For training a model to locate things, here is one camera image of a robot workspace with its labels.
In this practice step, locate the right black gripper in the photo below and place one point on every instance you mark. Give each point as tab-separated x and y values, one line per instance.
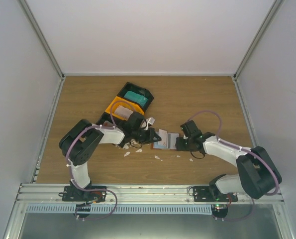
179	146

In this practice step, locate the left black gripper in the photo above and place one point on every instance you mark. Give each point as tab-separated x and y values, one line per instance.
151	133

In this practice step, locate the brown leather card holder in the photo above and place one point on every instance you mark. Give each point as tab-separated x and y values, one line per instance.
168	140

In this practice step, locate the white red credit card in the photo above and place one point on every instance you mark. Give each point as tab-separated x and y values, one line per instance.
171	140

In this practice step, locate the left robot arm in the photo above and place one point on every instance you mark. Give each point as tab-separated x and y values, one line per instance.
81	141

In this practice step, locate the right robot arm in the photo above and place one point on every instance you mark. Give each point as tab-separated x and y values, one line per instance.
257	174

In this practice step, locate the teal card stack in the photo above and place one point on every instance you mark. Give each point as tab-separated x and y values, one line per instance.
135	97

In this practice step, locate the white card stack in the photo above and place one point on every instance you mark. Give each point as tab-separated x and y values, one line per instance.
123	112

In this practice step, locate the orange bin white cards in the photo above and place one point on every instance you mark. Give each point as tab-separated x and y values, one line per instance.
123	102

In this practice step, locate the black bin red cards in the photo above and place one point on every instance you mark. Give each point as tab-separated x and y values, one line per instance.
111	134

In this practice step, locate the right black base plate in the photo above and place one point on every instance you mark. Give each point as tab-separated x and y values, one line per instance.
205	194

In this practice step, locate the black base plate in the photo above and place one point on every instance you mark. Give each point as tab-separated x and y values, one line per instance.
205	194
73	194

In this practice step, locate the grey slotted cable duct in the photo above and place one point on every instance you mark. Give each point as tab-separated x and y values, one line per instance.
122	209

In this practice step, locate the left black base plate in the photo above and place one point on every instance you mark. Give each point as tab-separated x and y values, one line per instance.
73	194

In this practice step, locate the aluminium front rail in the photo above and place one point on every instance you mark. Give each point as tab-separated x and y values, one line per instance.
126	194

